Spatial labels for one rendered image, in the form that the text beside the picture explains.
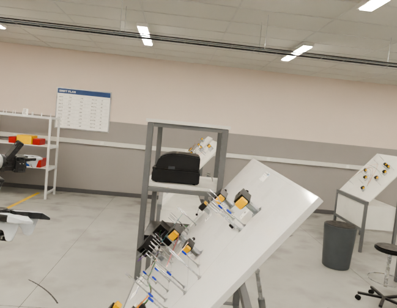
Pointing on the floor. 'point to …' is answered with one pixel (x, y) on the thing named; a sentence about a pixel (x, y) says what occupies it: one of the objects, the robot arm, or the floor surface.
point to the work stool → (385, 274)
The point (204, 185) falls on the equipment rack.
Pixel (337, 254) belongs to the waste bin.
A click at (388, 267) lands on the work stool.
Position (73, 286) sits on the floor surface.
